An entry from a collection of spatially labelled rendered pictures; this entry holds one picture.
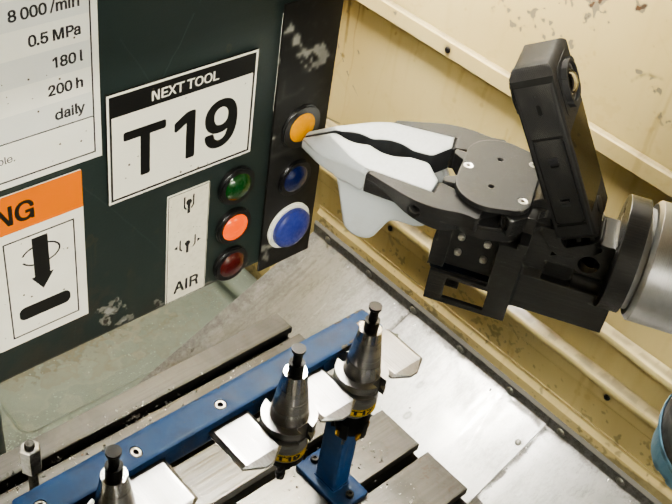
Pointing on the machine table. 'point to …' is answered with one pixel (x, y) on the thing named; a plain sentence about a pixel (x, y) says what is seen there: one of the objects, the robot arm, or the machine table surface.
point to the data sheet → (48, 87)
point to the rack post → (333, 469)
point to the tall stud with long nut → (31, 461)
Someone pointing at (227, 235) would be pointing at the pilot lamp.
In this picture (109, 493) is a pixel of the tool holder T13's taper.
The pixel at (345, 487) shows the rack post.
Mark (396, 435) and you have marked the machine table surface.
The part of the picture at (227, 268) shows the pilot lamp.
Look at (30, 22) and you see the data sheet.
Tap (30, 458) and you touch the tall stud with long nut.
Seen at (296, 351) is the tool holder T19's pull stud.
